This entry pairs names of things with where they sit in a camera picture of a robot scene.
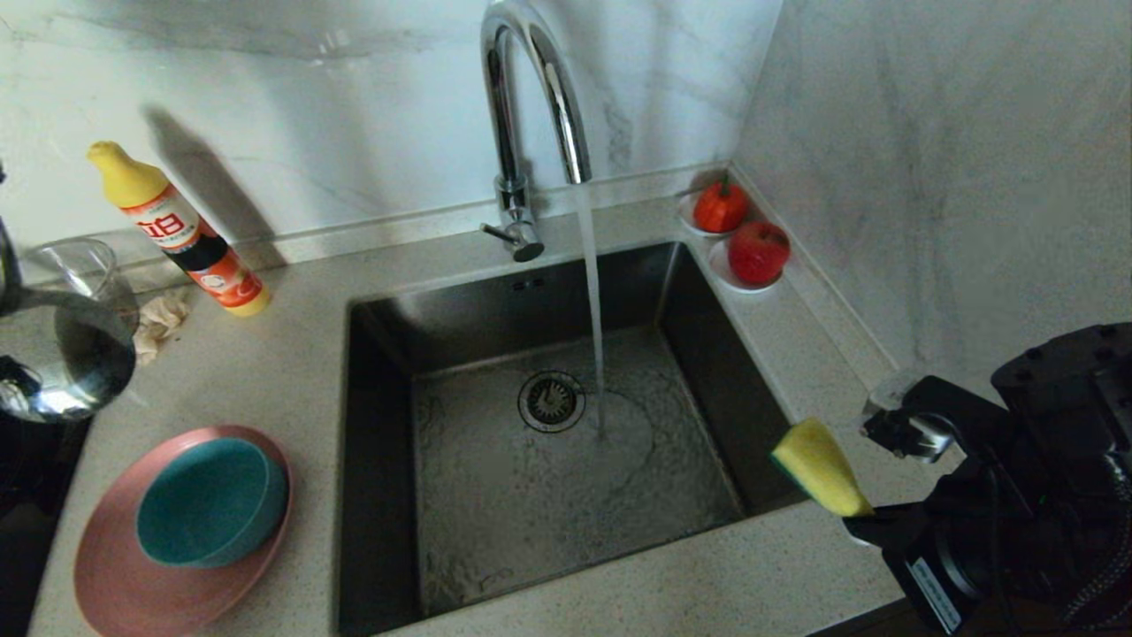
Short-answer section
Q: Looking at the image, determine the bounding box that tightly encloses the yellow green sponge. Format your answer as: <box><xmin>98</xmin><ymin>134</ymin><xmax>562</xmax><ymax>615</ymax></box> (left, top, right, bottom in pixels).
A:
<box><xmin>769</xmin><ymin>418</ymin><xmax>875</xmax><ymax>518</ymax></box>

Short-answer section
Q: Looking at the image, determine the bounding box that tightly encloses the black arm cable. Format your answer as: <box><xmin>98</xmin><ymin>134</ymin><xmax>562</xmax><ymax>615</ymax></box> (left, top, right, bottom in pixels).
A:
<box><xmin>1061</xmin><ymin>447</ymin><xmax>1132</xmax><ymax>633</ymax></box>

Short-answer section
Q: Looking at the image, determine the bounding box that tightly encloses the clear glass bowl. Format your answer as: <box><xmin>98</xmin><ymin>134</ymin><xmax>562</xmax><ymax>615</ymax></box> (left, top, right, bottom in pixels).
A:
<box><xmin>19</xmin><ymin>237</ymin><xmax>141</xmax><ymax>342</ymax></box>

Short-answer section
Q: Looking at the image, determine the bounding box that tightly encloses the teal bowl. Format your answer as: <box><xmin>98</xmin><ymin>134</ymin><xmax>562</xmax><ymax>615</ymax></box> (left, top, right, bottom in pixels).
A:
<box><xmin>135</xmin><ymin>438</ymin><xmax>289</xmax><ymax>569</ymax></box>

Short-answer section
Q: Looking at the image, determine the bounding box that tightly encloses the pink plate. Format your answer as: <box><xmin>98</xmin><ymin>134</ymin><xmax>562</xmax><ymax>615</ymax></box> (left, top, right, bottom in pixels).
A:
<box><xmin>74</xmin><ymin>425</ymin><xmax>293</xmax><ymax>637</ymax></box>

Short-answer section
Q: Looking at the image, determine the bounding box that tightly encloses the chrome gooseneck faucet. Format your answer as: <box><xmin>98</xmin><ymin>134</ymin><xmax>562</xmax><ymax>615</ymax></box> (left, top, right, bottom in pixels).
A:
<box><xmin>480</xmin><ymin>0</ymin><xmax>592</xmax><ymax>263</ymax></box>

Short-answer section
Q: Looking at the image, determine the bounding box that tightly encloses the black stove top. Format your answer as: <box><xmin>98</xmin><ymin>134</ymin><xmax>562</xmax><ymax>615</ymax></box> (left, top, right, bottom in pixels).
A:
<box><xmin>0</xmin><ymin>416</ymin><xmax>94</xmax><ymax>637</ymax></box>

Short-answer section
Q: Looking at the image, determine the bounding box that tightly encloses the red apple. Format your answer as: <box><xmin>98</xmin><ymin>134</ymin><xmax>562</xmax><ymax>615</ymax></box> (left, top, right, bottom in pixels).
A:
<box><xmin>727</xmin><ymin>220</ymin><xmax>791</xmax><ymax>286</ymax></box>

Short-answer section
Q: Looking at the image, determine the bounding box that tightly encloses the stainless steel sink basin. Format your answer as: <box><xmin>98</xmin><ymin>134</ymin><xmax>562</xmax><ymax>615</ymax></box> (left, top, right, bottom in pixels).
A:
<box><xmin>334</xmin><ymin>241</ymin><xmax>828</xmax><ymax>637</ymax></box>

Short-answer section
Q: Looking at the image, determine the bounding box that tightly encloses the crumpled beige tissue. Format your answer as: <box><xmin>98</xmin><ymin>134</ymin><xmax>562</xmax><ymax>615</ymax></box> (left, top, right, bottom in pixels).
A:
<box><xmin>133</xmin><ymin>290</ymin><xmax>192</xmax><ymax>366</ymax></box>

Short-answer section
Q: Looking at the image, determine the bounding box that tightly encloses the metal spoon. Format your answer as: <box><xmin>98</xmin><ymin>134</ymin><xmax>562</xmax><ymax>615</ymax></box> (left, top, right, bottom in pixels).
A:
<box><xmin>0</xmin><ymin>212</ymin><xmax>138</xmax><ymax>424</ymax></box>

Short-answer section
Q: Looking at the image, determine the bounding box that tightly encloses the yellow capped dish soap bottle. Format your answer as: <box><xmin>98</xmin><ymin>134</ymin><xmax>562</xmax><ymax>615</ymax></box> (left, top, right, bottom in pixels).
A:
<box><xmin>88</xmin><ymin>142</ymin><xmax>272</xmax><ymax>318</ymax></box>

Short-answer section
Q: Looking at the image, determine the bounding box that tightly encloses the small white dish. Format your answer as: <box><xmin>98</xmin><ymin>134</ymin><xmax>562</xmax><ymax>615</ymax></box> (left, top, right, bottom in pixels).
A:
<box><xmin>708</xmin><ymin>239</ymin><xmax>784</xmax><ymax>295</ymax></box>
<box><xmin>677</xmin><ymin>192</ymin><xmax>751</xmax><ymax>238</ymax></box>

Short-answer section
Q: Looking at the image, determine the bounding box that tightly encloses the clear running water stream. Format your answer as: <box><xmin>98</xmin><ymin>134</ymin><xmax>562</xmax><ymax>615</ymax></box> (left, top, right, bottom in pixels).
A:
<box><xmin>575</xmin><ymin>184</ymin><xmax>611</xmax><ymax>439</ymax></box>

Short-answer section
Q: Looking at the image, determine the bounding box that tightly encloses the round metal drain strainer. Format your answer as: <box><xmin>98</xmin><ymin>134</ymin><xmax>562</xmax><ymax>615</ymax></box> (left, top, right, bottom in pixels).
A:
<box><xmin>517</xmin><ymin>369</ymin><xmax>586</xmax><ymax>434</ymax></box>

